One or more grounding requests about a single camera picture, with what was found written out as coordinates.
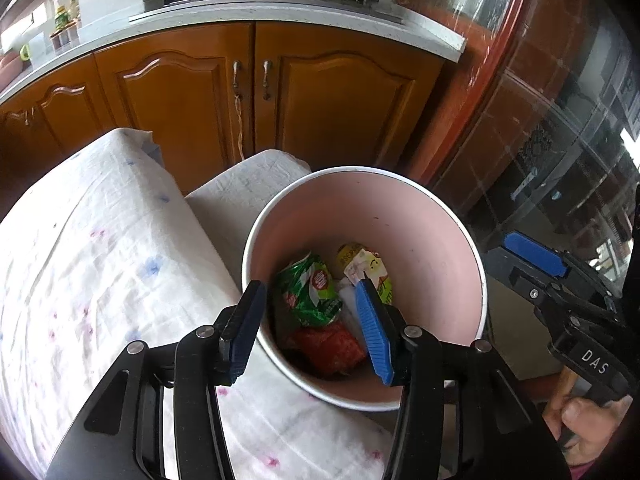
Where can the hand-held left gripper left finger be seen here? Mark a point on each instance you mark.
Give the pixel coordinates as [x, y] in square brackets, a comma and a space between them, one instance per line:
[245, 330]

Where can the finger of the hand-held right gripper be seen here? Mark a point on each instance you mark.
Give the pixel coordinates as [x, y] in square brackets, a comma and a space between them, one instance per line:
[542, 300]
[535, 255]

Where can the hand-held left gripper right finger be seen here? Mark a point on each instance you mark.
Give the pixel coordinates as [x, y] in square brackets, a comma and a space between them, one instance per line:
[372, 330]

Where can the red snack packet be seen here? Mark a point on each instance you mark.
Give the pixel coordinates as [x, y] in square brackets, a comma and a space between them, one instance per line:
[330, 347]

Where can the lime green pouch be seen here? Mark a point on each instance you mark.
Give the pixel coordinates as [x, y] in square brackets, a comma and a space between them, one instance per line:
[370, 267]

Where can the green snack packet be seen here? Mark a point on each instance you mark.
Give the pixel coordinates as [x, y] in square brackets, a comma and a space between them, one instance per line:
[307, 290]

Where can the white bucket pink inside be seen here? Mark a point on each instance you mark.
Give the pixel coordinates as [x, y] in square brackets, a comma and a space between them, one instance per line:
[400, 210]

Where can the person's right hand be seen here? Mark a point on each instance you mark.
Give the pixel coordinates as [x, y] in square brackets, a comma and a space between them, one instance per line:
[595, 425]

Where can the wooden glass display cabinet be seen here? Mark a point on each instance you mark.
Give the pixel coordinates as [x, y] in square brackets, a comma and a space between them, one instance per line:
[540, 110]

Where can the grey cloth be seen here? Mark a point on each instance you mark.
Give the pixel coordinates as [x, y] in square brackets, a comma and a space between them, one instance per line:
[235, 185]

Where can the wooden kitchen base cabinet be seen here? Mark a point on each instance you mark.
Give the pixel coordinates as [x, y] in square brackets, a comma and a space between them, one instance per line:
[325, 100]

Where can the grey kitchen countertop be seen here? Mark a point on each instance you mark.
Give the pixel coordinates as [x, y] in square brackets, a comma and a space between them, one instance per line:
[425, 32]

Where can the row of spice jars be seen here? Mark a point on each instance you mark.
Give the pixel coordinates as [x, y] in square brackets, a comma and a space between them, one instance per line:
[64, 39]

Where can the green cup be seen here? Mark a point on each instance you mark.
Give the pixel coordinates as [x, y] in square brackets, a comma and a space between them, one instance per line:
[25, 53]

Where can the green label bottle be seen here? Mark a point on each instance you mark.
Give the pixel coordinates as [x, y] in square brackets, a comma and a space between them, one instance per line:
[61, 19]

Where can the yellow bottle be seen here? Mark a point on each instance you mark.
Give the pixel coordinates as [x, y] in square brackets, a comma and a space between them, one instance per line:
[74, 9]

